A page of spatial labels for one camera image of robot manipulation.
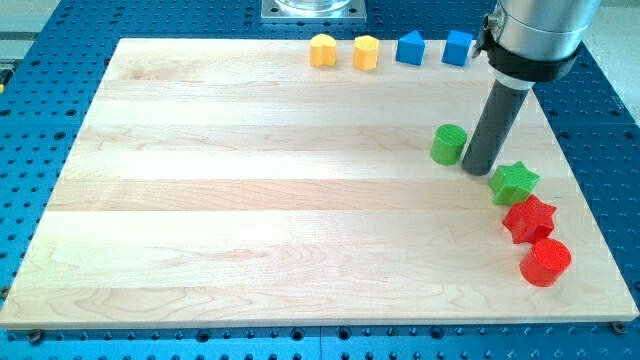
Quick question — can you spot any blue cube block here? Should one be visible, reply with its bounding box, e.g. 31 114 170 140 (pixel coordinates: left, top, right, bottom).
441 30 473 67

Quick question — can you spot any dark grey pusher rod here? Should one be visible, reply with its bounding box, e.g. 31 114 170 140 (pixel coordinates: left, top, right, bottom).
462 80 529 176

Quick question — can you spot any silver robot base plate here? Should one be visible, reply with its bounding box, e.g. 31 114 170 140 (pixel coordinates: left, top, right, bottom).
260 0 367 23

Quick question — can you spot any wooden board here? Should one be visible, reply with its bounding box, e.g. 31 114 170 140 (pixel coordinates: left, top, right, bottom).
1 38 638 329

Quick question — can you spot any red cylinder block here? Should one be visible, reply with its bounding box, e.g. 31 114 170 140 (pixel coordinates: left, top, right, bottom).
519 238 572 287

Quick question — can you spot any green star block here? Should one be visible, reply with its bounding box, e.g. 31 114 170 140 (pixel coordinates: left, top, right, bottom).
489 161 540 206

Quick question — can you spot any red star block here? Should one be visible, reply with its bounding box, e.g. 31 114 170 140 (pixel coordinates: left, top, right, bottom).
502 195 557 244

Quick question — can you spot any green cylinder block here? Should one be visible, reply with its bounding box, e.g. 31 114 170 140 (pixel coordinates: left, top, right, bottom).
430 124 467 166

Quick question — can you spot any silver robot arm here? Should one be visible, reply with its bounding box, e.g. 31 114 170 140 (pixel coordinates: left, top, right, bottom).
472 0 601 90

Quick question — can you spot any yellow hexagon block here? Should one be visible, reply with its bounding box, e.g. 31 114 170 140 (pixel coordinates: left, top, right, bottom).
352 35 379 71

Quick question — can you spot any yellow heart block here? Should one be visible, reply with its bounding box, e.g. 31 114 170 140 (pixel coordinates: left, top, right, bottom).
309 34 337 67

